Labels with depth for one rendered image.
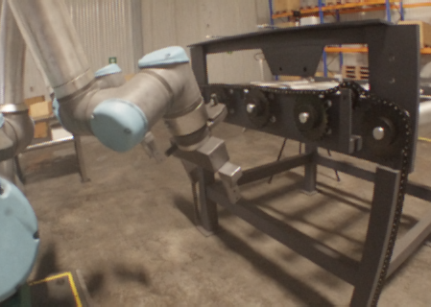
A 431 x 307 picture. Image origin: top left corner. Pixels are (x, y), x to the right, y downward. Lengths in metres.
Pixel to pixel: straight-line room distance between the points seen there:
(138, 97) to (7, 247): 0.30
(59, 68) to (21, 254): 0.34
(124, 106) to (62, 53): 0.17
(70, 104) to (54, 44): 0.12
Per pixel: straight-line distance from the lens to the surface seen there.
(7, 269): 0.34
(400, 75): 0.88
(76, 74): 0.56
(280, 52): 1.20
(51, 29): 0.55
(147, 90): 0.49
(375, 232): 1.00
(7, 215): 0.32
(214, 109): 0.66
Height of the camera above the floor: 1.04
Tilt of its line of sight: 16 degrees down
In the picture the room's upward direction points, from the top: 4 degrees counter-clockwise
